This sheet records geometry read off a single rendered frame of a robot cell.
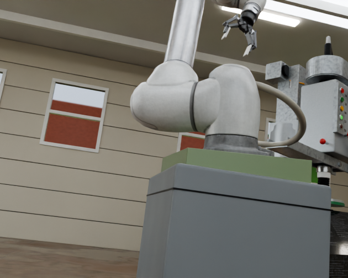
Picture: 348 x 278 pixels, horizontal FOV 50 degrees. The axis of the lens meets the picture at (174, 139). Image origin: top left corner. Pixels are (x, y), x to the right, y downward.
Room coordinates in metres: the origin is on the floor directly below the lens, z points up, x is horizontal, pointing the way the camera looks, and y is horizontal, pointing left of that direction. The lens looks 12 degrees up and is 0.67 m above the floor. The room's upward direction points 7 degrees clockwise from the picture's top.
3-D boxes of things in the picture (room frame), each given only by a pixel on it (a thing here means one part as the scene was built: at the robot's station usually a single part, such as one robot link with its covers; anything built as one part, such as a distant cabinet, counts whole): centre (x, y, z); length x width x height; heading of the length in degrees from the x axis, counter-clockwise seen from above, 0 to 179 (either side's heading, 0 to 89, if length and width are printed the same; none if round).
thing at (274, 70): (2.95, -0.80, 2.00); 0.20 x 0.18 x 0.15; 13
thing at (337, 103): (1.94, -0.88, 1.37); 0.08 x 0.03 x 0.28; 129
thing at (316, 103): (2.12, -0.92, 1.32); 0.36 x 0.22 x 0.45; 129
